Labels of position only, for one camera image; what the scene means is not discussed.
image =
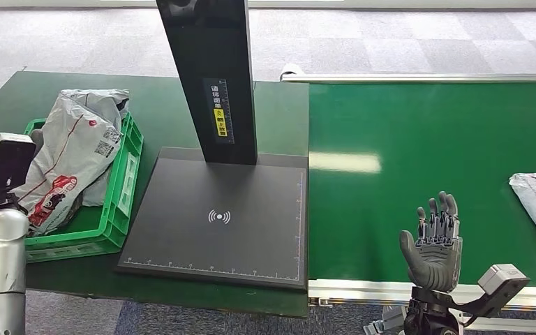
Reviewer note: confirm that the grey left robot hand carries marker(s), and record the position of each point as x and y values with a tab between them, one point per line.
37	141

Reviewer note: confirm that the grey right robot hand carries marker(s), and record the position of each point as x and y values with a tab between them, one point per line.
436	263

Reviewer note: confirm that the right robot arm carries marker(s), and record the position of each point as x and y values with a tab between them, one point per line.
432	314

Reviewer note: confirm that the green conveyor belt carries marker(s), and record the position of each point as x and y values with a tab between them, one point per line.
411	138

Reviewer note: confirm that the black inbound scanner machine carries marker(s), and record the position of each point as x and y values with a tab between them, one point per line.
217	217

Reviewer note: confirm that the green plastic crate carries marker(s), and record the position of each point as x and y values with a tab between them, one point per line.
120	194

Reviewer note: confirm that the yellow and white column label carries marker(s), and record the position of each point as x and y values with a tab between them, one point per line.
220	120

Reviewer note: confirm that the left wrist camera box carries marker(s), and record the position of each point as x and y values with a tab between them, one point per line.
11	157

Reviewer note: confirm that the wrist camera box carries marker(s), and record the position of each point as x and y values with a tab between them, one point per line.
11	157
501	277

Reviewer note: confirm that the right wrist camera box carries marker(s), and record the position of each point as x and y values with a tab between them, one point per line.
501	277

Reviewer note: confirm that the grey metal bracket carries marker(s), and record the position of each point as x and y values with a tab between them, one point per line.
386	323

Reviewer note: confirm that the aluminium conveyor side rail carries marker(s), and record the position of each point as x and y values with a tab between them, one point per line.
356	291
434	77

